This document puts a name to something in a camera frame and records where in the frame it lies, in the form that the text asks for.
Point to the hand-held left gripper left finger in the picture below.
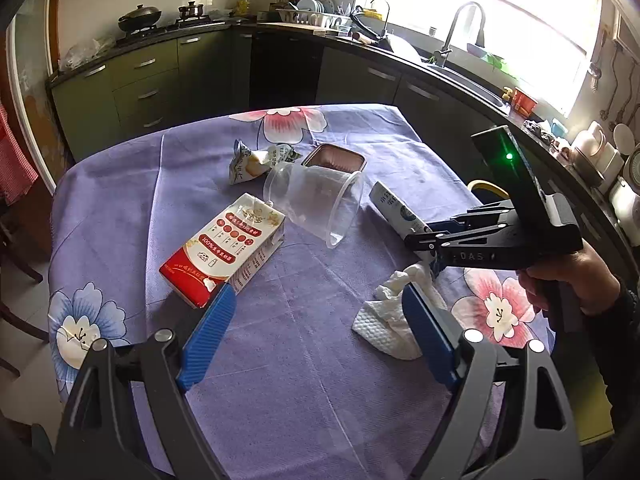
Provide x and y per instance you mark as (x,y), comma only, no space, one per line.
(210,335)

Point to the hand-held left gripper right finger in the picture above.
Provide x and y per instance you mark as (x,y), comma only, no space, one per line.
(430,335)

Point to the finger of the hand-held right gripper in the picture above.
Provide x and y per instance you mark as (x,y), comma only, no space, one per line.
(450,239)
(475,216)

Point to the white paper tissue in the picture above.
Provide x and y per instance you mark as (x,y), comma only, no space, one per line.
(385,320)

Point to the white blue tube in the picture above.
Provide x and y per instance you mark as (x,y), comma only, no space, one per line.
(395,205)

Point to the red white milk carton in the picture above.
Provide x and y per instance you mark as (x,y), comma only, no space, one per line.
(225,245)

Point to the dark plastic tray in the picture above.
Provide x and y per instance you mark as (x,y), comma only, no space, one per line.
(335,155)

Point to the clear plastic cup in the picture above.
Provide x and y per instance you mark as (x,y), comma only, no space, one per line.
(310,200)

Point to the white snack wrapper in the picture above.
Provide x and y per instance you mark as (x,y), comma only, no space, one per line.
(250,162)

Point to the person's right forearm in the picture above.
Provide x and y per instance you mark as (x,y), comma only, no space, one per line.
(622,360)

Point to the person's right hand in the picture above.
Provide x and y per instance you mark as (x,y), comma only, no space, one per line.
(595,280)

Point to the dark rag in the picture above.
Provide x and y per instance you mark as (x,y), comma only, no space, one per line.
(536,127)

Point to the white jug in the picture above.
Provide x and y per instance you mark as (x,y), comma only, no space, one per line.
(592,147)

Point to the purple floral tablecloth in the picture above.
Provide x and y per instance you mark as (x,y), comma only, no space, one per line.
(300,360)

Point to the white rice cooker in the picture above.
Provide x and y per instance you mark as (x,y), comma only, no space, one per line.
(627,200)

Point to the red paper cup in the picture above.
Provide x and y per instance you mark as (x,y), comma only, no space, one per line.
(525,102)

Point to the yellow pump soap bottle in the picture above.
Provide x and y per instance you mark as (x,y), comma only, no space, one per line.
(507,95)

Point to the steel sink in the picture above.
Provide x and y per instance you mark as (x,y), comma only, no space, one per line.
(470,85)

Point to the steel faucet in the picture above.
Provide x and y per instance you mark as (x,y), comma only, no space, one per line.
(442,55)

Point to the white plate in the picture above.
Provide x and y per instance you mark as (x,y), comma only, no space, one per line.
(407,46)

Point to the dark lower cabinets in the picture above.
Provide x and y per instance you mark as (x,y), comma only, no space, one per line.
(350,75)

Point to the wooden chair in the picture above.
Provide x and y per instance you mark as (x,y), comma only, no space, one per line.
(15,260)

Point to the wooden rolling pin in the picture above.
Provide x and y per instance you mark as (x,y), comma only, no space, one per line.
(361,36)

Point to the window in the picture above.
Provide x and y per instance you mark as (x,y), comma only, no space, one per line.
(475,0)

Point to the white dish rack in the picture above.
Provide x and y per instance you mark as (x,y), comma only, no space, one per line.
(312,19)

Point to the green lower cabinets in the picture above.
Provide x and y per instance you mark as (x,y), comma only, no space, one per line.
(125,90)

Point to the red checked apron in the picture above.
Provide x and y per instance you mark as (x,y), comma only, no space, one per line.
(15,160)

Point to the wooden cutting board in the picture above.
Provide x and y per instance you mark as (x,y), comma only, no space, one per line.
(290,28)

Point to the clear plastic bag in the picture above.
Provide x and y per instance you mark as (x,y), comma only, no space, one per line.
(87,52)

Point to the yellow oil bottle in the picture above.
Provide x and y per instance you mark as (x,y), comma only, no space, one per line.
(242,7)

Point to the gas stove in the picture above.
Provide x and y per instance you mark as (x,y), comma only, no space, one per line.
(200,24)

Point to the steel pot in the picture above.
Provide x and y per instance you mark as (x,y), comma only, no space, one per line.
(191,11)

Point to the black wok with lid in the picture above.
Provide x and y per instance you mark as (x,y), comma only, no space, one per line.
(140,16)

